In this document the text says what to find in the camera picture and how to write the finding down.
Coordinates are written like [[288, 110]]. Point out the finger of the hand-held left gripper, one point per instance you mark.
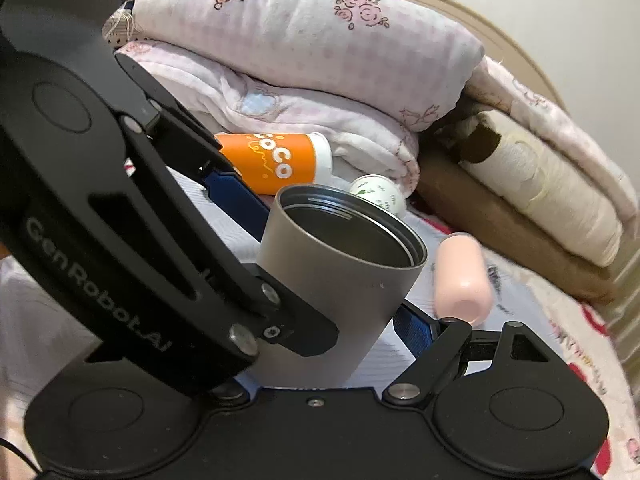
[[235, 200], [300, 327]]

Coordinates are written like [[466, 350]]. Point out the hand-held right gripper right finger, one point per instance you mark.
[[415, 335]]

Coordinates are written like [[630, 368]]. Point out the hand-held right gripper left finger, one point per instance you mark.
[[231, 392]]

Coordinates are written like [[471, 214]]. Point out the grey metal cup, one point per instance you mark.
[[320, 305]]

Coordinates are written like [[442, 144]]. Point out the orange paper cup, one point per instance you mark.
[[260, 160]]

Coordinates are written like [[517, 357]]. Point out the pink cylinder bottle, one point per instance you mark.
[[462, 280]]

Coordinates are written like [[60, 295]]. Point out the pink checked quilt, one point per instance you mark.
[[320, 120]]

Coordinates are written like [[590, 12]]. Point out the brown blanket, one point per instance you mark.
[[500, 245]]

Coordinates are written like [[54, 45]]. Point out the printed bed sheet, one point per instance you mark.
[[565, 330]]

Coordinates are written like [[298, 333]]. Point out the folded pink checked blanket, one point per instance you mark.
[[310, 35]]

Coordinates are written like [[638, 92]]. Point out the cream fleece blanket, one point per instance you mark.
[[545, 195]]

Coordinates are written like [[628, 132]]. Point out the pale pink floral quilt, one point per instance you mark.
[[560, 130]]

